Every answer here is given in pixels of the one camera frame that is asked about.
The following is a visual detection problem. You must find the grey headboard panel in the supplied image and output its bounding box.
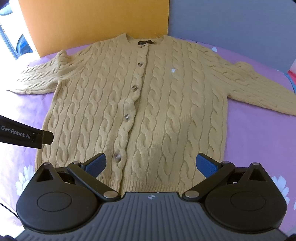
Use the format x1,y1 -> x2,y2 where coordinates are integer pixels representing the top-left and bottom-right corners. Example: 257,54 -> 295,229
169,0 -> 295,72

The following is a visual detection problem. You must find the orange headboard panel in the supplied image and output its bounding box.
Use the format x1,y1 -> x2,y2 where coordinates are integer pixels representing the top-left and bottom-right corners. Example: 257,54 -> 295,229
19,0 -> 170,57

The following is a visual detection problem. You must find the beige cable-knit cardigan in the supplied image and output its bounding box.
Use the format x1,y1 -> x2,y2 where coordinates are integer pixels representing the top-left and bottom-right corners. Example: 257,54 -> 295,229
8,34 -> 295,193

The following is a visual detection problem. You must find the pink floral bed sheet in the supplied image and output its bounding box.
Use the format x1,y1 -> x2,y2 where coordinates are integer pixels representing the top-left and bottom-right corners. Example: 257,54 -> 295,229
0,37 -> 296,239

